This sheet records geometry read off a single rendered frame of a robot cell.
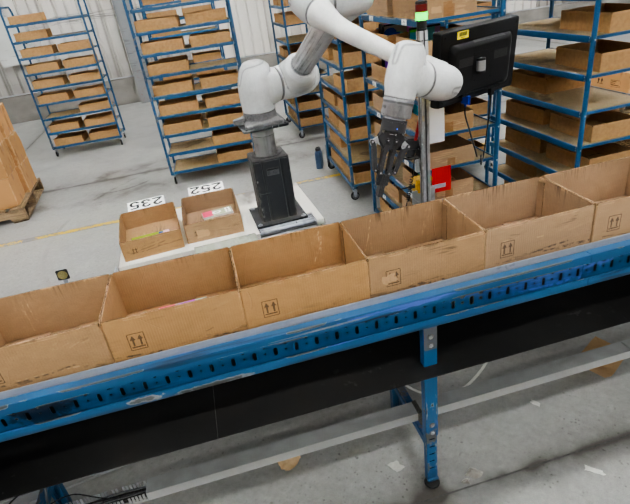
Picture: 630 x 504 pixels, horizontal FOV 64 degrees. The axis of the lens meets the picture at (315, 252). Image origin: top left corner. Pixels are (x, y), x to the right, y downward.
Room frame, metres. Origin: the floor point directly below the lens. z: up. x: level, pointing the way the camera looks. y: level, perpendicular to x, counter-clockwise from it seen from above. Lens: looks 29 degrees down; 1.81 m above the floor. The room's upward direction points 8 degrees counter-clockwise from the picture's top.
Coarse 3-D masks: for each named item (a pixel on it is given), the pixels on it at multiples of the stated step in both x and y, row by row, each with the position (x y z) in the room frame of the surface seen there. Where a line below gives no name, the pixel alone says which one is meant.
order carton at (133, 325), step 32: (192, 256) 1.49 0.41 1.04; (224, 256) 1.50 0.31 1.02; (128, 288) 1.45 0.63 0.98; (160, 288) 1.46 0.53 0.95; (192, 288) 1.48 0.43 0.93; (224, 288) 1.50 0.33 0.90; (128, 320) 1.17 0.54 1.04; (160, 320) 1.18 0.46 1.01; (192, 320) 1.20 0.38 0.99; (224, 320) 1.21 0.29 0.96; (128, 352) 1.16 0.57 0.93
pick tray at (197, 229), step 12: (216, 192) 2.60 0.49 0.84; (228, 192) 2.61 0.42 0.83; (192, 204) 2.58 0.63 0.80; (204, 204) 2.59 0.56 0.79; (216, 204) 2.60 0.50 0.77; (228, 204) 2.61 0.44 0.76; (192, 216) 2.51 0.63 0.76; (228, 216) 2.24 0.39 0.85; (240, 216) 2.25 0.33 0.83; (192, 228) 2.20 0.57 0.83; (204, 228) 2.21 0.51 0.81; (216, 228) 2.22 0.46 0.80; (228, 228) 2.23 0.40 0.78; (240, 228) 2.25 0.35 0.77; (192, 240) 2.20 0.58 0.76; (204, 240) 2.21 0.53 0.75
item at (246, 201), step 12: (252, 192) 2.76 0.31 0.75; (300, 192) 2.65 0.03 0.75; (240, 204) 2.60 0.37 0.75; (252, 204) 2.58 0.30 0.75; (300, 204) 2.48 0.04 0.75; (312, 204) 2.46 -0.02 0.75; (180, 216) 2.56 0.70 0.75; (252, 228) 2.27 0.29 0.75; (216, 240) 2.19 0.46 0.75; (120, 252) 2.22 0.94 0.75; (168, 252) 2.14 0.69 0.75; (180, 252) 2.12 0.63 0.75; (192, 252) 2.13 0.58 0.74; (120, 264) 2.09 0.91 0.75; (132, 264) 2.07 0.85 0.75; (144, 264) 2.08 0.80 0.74
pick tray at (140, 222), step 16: (144, 208) 2.50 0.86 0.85; (160, 208) 2.52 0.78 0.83; (128, 224) 2.47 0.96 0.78; (144, 224) 2.49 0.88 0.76; (160, 224) 2.46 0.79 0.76; (176, 224) 2.44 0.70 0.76; (128, 240) 2.32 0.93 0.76; (144, 240) 2.13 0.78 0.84; (160, 240) 2.14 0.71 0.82; (176, 240) 2.16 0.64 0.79; (128, 256) 2.10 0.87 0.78; (144, 256) 2.12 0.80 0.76
